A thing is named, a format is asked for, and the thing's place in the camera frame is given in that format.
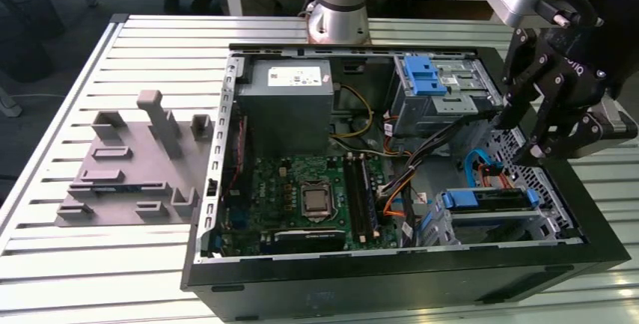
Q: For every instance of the white table leg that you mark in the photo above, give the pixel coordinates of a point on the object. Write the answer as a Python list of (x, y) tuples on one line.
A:
[(7, 103)]

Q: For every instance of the silver disk bay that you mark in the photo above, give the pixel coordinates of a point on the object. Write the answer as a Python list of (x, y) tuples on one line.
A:
[(499, 218)]

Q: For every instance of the silver CPU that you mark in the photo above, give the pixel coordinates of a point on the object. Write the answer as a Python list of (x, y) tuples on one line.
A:
[(317, 201)]

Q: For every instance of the silver optical drive cage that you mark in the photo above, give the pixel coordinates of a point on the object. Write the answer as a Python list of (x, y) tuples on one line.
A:
[(450, 105)]

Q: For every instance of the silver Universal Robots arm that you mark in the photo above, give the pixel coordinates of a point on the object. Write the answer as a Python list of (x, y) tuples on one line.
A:
[(339, 21)]

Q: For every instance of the grey power supply unit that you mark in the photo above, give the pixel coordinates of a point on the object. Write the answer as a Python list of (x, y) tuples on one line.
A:
[(285, 122)]

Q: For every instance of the hard disk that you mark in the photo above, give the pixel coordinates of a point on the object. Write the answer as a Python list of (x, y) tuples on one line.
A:
[(465, 200)]

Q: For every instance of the CPU socket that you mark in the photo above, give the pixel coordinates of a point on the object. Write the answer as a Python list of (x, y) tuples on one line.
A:
[(317, 183)]

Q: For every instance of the black RAM slot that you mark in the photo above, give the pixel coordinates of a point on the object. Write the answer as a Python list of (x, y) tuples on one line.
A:
[(354, 197), (370, 189)]

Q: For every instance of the RAM stick in rack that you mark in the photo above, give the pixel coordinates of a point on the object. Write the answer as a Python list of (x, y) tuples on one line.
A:
[(115, 188)]

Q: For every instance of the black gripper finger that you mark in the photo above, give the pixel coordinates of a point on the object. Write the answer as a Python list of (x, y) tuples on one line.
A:
[(519, 77), (559, 133)]

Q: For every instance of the black graphics card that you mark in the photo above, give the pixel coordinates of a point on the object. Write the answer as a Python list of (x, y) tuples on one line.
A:
[(310, 239)]

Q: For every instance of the green motherboard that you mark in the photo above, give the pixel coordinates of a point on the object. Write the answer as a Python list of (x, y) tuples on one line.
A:
[(279, 189)]

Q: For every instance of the grey parts rack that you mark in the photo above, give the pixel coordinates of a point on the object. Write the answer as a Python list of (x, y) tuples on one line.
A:
[(150, 182)]

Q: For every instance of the black PC case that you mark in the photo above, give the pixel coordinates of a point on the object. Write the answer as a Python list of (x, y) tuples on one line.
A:
[(350, 286)]

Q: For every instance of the blue drive latch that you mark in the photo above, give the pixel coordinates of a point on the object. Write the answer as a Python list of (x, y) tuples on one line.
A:
[(425, 77)]

